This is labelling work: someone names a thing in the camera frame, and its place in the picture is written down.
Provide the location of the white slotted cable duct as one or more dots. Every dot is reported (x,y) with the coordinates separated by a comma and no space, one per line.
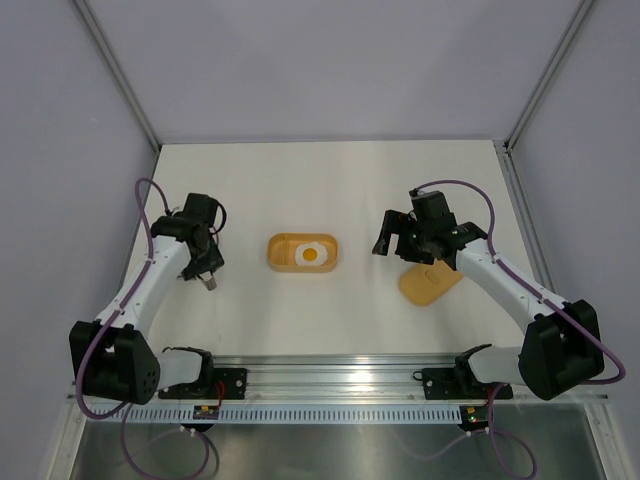
(305,414)

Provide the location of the yellow lunch box base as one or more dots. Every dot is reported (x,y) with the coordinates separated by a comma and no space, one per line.
(281,247)

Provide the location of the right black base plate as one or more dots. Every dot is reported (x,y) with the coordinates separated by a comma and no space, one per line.
(451,384)

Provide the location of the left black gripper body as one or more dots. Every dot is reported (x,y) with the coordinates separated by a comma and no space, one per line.
(204,260)

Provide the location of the left aluminium frame post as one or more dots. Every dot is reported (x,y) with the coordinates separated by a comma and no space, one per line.
(98,36)

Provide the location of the yellow lunch box lid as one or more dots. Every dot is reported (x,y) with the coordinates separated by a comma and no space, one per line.
(423,284)

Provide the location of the aluminium mounting rail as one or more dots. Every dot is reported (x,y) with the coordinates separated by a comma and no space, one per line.
(328,378)

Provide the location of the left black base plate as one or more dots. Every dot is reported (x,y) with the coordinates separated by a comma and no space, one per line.
(230,383)

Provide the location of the metal food tongs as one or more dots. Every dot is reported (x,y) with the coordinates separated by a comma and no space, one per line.
(208,280)

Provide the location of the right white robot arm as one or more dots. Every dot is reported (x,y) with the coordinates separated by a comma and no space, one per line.
(559,350)

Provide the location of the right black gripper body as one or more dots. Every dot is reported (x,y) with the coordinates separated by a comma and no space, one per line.
(413,241)

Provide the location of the right aluminium frame post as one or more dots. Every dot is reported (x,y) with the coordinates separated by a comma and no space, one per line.
(551,69)

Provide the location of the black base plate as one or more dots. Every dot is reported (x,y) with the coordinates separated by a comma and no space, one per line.
(230,383)
(451,384)

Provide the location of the fried egg toy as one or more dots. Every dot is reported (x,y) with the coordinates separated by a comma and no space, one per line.
(312,254)

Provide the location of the aluminium frame post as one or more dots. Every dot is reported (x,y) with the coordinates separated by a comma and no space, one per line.
(98,36)
(551,69)

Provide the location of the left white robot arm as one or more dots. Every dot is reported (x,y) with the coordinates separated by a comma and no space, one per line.
(111,356)

